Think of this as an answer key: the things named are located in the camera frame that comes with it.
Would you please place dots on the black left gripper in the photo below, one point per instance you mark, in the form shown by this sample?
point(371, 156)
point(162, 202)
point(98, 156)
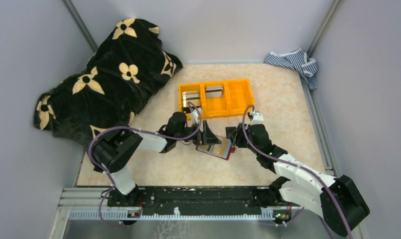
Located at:
point(207, 137)

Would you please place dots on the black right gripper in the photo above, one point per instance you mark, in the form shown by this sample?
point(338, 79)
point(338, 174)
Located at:
point(236, 137)

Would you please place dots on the red leather card holder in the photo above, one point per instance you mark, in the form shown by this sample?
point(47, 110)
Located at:
point(222, 151)

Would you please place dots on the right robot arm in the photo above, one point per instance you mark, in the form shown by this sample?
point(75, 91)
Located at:
point(336, 200)

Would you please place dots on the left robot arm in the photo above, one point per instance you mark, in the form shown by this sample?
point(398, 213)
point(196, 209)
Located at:
point(111, 149)

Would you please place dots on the cards in left bin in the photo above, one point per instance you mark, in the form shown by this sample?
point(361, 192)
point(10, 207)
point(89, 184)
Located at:
point(190, 96)

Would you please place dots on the cards in bin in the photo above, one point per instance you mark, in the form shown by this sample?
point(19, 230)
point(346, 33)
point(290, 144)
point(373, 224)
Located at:
point(213, 91)
point(190, 96)

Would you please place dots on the cards in middle bin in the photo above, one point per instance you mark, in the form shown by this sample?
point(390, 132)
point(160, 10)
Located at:
point(213, 91)

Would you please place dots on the yellow plastic bin middle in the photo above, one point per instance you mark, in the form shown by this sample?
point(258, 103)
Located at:
point(217, 107)

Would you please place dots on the yellow plastic bin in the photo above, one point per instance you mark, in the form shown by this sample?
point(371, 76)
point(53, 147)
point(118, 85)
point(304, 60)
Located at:
point(193, 87)
point(217, 107)
point(240, 96)

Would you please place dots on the yellow plastic bin right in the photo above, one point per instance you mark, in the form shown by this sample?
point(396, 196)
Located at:
point(240, 96)

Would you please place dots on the yellow plastic bin left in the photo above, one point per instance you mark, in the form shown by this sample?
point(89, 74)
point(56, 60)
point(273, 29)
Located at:
point(193, 87)

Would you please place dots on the blue white striped cloth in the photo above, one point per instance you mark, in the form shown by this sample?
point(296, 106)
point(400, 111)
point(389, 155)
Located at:
point(298, 60)

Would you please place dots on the black floral blanket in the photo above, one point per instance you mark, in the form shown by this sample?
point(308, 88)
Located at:
point(128, 68)

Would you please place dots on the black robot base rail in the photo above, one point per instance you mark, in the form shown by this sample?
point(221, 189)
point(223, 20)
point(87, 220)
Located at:
point(202, 201)

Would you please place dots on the aluminium frame rail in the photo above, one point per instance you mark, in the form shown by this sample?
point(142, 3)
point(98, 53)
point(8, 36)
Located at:
point(91, 198)

